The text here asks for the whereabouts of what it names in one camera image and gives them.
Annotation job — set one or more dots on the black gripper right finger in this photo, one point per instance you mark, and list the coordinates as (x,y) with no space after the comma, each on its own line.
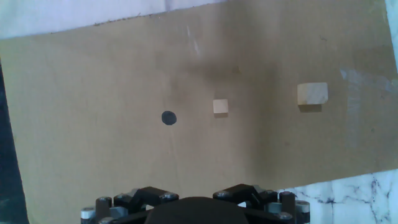
(248,194)

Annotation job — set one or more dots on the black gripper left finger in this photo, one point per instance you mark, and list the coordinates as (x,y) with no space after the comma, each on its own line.
(136,199)

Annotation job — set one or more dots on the small wooden cube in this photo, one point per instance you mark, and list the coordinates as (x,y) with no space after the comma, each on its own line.
(220,106)

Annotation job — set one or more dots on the medium wooden block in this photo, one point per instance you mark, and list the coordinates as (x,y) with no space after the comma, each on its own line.
(312,93)

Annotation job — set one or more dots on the black round mark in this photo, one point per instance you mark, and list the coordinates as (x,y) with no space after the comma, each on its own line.
(169,118)

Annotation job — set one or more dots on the brown cardboard sheet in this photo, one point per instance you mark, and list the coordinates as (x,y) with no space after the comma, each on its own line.
(93,93)

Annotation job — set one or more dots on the clear tape patch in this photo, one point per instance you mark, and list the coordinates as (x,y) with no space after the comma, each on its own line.
(353,93)

